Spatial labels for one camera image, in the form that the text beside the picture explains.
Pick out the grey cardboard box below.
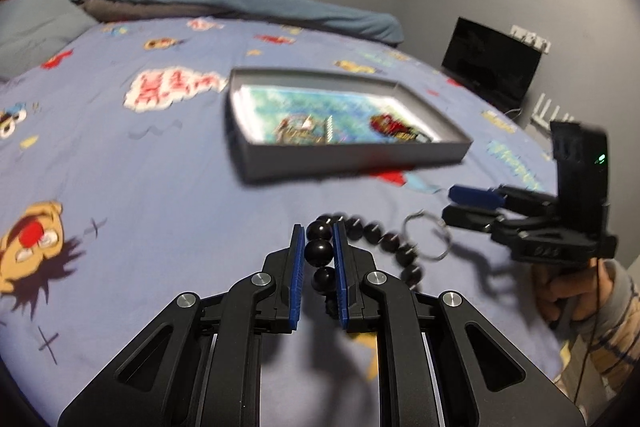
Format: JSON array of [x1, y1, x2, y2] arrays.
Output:
[[226, 67, 474, 182]]

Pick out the large black bead bracelet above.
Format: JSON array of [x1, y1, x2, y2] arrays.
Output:
[[305, 214, 424, 315]]

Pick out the black cable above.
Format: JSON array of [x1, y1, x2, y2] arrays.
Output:
[[574, 257, 604, 409]]

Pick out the wall sockets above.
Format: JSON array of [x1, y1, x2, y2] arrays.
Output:
[[510, 25, 551, 54]]

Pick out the pearl bracelet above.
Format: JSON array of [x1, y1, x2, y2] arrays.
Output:
[[276, 114, 326, 145]]

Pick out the person's right hand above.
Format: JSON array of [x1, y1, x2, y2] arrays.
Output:
[[532, 259, 616, 328]]

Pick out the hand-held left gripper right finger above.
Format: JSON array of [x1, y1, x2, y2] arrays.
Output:
[[332, 221, 586, 427]]

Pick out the grey-blue pillow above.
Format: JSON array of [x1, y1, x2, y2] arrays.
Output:
[[0, 0, 101, 78]]

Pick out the black monitor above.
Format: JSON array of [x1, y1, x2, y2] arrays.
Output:
[[441, 17, 544, 106]]

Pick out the white router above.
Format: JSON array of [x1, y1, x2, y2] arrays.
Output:
[[530, 92, 576, 131]]

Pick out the silver bangle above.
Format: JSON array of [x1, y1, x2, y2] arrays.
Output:
[[400, 210, 454, 261]]

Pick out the blue-green printed sheet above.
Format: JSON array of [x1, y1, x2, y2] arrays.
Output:
[[235, 85, 441, 144]]

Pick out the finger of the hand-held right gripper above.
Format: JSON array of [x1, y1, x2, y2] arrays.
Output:
[[448, 183, 559, 214], [442, 205, 557, 234]]

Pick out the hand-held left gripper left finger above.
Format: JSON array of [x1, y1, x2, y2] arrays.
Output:
[[57, 223, 307, 427]]

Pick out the folded blue blanket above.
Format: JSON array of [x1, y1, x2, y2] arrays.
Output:
[[62, 0, 405, 46]]

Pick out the person's right forearm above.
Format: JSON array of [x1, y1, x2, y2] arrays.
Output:
[[575, 259, 640, 389]]

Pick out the red bead bracelet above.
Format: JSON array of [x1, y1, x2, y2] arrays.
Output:
[[370, 112, 432, 142]]

